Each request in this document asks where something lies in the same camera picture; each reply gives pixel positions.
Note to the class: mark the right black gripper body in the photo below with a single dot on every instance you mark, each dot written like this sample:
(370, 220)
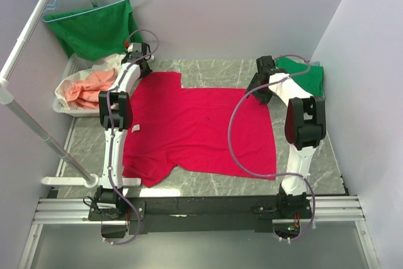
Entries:
(263, 95)

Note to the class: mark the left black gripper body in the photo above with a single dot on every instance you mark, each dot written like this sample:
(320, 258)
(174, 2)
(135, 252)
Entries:
(147, 72)

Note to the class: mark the red t-shirt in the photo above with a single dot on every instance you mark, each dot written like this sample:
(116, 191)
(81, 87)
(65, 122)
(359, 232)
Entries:
(207, 130)

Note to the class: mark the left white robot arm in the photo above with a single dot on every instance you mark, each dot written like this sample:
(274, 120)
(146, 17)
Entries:
(116, 117)

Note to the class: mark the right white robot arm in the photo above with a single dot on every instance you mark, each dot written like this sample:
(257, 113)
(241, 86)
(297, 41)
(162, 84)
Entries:
(305, 122)

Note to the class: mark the white cloth in basket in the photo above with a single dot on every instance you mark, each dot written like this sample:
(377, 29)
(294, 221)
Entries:
(110, 62)

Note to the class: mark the hanging green t-shirt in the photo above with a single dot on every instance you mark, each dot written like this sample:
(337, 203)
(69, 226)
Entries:
(92, 34)

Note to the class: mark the folded green t-shirt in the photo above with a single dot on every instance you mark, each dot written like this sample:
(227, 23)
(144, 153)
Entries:
(305, 81)

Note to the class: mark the folded grey-blue t-shirt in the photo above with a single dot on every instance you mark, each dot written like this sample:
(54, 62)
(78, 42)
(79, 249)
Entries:
(318, 71)

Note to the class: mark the peach t-shirt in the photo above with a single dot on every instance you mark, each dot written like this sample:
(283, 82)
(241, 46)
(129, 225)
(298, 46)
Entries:
(85, 93)

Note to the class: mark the white laundry basket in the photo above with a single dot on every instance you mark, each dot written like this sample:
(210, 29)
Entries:
(76, 64)

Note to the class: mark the white clothes rack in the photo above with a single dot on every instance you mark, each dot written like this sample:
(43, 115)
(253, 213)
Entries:
(36, 78)

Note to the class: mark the black base beam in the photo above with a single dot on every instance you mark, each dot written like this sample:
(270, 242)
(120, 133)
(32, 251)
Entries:
(197, 214)

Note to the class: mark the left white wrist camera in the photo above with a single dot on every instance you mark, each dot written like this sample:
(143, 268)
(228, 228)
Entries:
(129, 47)

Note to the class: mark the aluminium rail frame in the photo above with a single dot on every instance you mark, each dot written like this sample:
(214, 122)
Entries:
(328, 208)

